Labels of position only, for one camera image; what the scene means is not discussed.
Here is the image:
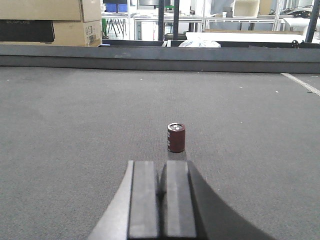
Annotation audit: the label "white metal shelving rack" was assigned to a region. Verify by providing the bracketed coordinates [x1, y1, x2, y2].
[102, 0, 315, 41]

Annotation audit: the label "dark red cylindrical capacitor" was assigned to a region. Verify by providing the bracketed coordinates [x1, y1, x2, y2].
[167, 122, 186, 153]

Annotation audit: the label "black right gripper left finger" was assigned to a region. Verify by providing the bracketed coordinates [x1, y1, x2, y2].
[88, 160, 160, 240]

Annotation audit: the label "white plastic bag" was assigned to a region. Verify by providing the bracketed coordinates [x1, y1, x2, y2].
[178, 38, 221, 48]

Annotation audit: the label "stacked cardboard boxes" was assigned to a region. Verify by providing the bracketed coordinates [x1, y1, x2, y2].
[0, 0, 102, 47]

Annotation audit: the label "dark grey table rail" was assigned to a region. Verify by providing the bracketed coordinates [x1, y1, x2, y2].
[0, 44, 320, 74]

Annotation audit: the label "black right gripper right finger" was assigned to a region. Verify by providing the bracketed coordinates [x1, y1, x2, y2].
[160, 160, 272, 240]

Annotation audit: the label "black metal post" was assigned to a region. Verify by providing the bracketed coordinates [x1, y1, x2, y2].
[158, 0, 165, 41]

